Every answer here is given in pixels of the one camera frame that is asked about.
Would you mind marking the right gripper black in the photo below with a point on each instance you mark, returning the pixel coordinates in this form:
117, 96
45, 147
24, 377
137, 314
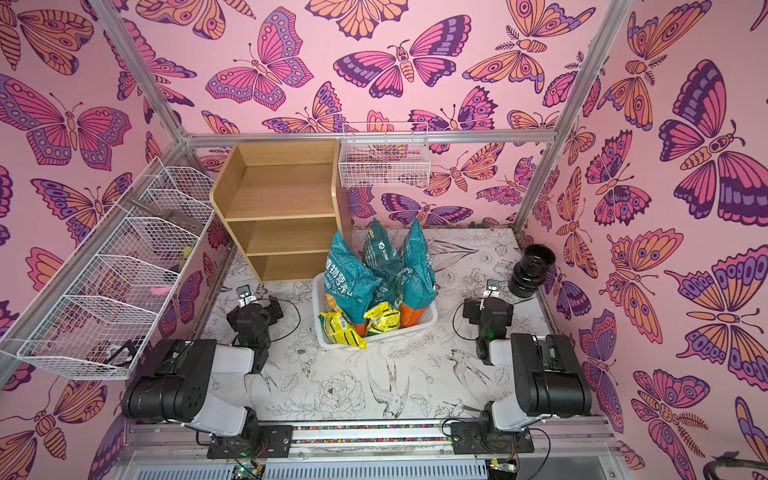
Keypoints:
487, 307

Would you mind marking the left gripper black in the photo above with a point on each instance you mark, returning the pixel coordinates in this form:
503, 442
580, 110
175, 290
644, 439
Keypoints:
270, 312

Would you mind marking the black camera lens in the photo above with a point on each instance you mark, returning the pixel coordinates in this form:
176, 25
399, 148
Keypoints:
530, 272

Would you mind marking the white plastic basket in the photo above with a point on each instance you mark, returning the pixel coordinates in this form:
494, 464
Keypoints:
319, 304

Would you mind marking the teal orange fertilizer bag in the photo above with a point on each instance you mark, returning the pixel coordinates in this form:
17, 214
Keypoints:
417, 284
351, 284

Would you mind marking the yellow snack bag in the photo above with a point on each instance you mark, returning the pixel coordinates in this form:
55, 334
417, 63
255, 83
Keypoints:
382, 319
339, 331

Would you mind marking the dark green yellow fertilizer bag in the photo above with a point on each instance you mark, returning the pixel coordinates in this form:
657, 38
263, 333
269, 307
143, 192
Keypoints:
380, 256

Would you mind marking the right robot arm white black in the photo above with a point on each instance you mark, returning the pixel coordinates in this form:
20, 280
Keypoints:
548, 380

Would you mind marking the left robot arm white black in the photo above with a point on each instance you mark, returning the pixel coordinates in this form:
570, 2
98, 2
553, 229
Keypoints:
175, 384

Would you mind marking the wooden shelf unit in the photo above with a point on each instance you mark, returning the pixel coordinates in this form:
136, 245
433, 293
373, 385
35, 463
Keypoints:
282, 202

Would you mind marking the pink item in rack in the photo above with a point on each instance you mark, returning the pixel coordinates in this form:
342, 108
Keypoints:
161, 291

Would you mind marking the black item in rack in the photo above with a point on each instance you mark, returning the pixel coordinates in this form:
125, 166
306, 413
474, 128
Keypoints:
123, 355

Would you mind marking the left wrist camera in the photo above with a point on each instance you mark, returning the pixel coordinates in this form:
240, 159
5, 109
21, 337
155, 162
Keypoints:
245, 295

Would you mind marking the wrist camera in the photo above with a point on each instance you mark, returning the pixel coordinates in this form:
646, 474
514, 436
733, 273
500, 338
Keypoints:
245, 295
492, 289

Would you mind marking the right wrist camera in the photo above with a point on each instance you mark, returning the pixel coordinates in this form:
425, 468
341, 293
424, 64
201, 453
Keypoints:
492, 289

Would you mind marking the long white wire basket rack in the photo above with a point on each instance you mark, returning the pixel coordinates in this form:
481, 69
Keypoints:
104, 298

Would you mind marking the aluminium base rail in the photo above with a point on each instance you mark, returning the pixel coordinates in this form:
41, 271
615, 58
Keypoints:
345, 440

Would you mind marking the small white wire basket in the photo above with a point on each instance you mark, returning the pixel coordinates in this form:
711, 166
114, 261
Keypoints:
378, 154

